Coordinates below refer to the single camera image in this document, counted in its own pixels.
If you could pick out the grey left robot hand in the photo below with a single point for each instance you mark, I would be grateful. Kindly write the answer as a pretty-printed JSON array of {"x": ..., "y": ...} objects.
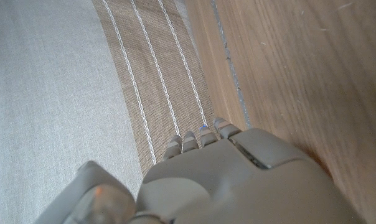
[{"x": 237, "y": 186}]

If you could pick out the beige striped backdrop cloth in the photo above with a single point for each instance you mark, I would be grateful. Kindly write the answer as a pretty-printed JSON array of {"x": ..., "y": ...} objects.
[{"x": 66, "y": 77}]

